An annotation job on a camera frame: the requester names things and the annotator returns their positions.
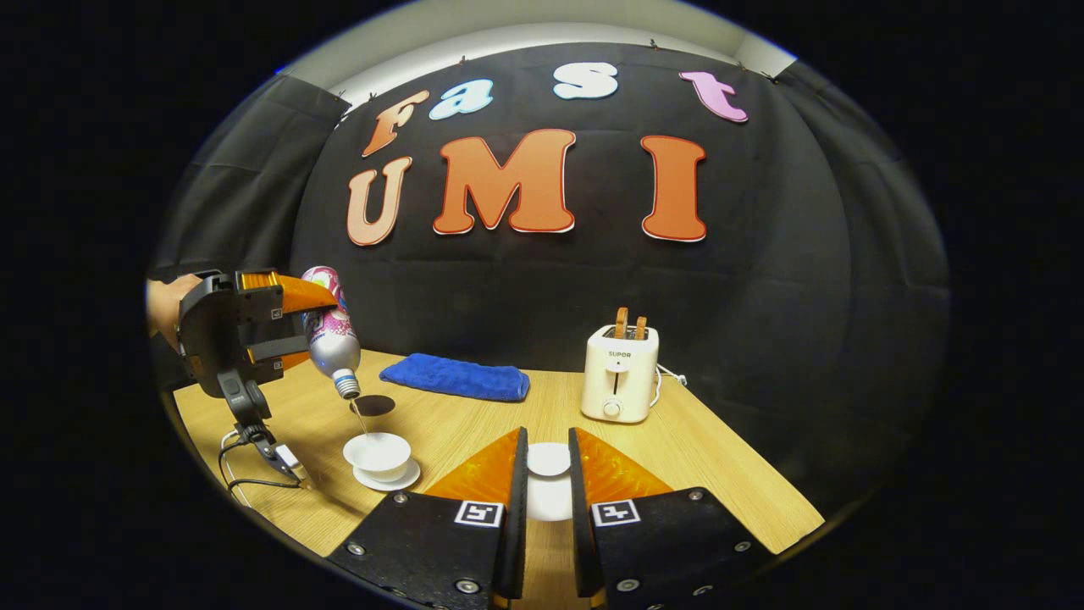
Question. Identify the white teacup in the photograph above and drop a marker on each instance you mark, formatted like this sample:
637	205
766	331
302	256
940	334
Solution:
377	453

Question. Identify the silver water bottle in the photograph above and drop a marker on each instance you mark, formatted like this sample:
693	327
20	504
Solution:
334	339

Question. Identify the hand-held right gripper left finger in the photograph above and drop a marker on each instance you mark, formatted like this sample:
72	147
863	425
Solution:
515	525

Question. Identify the white saucer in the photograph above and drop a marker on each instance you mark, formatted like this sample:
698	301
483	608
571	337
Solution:
406	476

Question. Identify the dark round coaster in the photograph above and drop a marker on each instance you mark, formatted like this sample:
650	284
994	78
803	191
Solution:
377	407

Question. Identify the white toaster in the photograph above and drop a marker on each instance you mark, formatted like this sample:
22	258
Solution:
618	373

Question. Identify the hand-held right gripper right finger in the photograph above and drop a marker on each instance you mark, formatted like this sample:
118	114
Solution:
580	525

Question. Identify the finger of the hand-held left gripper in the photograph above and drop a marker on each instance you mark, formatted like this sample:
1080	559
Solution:
305	295
279	349

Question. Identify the blue folded towel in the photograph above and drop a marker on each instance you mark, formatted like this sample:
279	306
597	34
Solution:
457	377

